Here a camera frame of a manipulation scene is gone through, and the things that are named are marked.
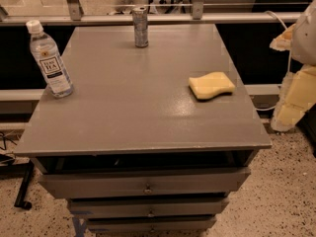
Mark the top grey drawer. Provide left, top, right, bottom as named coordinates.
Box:
left=39, top=167, right=250, bottom=198

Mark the bottom grey drawer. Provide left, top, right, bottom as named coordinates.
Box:
left=87, top=215, right=215, bottom=232

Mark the white cable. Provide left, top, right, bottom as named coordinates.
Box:
left=255, top=10, right=294, bottom=113

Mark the clear plastic water bottle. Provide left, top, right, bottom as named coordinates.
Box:
left=26, top=20, right=73, bottom=98

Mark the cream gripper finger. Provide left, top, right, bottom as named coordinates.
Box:
left=271, top=64, right=316, bottom=132
left=270, top=25, right=294, bottom=51

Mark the metal railing beam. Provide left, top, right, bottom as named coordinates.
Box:
left=0, top=12, right=301, bottom=26

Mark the grey drawer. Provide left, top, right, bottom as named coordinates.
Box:
left=39, top=167, right=250, bottom=198
left=68, top=196, right=228, bottom=218
left=87, top=215, right=215, bottom=232

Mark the metal bracket post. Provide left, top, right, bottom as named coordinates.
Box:
left=66, top=0, right=83, bottom=21
left=192, top=0, right=204, bottom=20

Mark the black floor stand leg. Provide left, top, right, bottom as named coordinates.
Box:
left=14, top=161, right=34, bottom=210

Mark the grey drawer cabinet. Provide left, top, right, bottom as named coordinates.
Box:
left=13, top=24, right=273, bottom=234

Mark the left metal bracket post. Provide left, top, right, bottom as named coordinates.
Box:
left=66, top=0, right=83, bottom=21

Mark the right metal bracket post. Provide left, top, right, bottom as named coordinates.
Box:
left=192, top=0, right=204, bottom=20

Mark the middle grey drawer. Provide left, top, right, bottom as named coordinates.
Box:
left=68, top=196, right=228, bottom=218

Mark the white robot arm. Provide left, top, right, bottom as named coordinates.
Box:
left=270, top=0, right=316, bottom=132

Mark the silver redbull can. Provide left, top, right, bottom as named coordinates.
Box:
left=132, top=6, right=148, bottom=47

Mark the yellow sponge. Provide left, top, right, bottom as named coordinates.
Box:
left=189, top=72, right=236, bottom=100

